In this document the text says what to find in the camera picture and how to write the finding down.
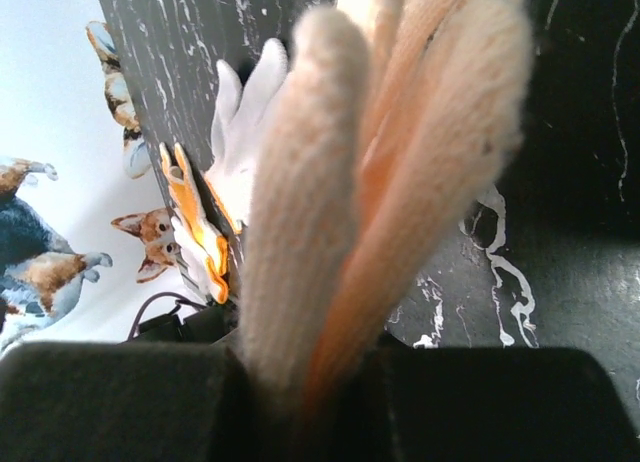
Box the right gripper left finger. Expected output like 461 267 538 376
1 342 250 461

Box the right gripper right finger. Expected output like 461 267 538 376
369 345 639 461

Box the cream glove red cuff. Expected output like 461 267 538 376
240 0 533 412

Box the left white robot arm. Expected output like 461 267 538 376
127 304 239 345

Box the orange palm white glove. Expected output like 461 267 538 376
159 143 248 304

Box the plain white knit glove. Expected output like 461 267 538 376
204 38 289 234

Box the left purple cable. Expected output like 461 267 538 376
130 291 206 339

